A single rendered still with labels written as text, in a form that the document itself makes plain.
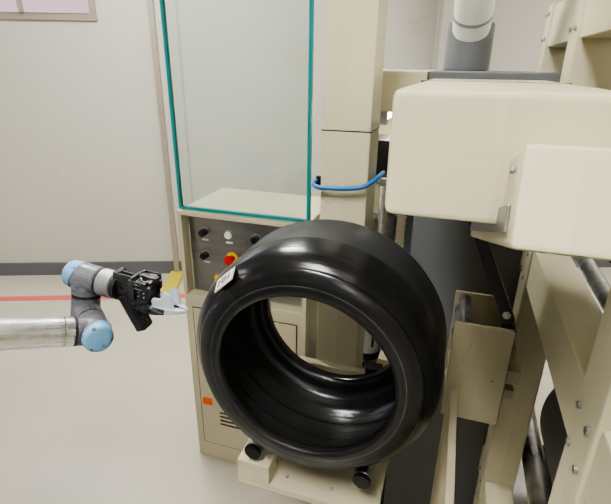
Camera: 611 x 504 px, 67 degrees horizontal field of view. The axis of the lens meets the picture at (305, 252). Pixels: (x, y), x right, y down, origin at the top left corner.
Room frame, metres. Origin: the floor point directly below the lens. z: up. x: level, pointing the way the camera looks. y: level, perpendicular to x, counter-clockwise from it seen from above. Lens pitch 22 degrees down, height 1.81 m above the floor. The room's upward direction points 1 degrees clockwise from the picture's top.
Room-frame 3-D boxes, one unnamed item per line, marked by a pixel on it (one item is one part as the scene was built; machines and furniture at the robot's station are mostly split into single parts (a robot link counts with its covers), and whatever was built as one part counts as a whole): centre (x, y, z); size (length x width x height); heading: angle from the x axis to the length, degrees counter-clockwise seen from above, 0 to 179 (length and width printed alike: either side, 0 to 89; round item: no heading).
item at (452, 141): (0.80, -0.31, 1.71); 0.61 x 0.25 x 0.15; 162
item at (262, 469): (1.06, 0.07, 0.84); 0.36 x 0.09 x 0.06; 162
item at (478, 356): (1.11, -0.49, 1.05); 0.20 x 0.15 x 0.30; 162
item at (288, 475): (1.01, -0.06, 0.80); 0.37 x 0.36 x 0.02; 72
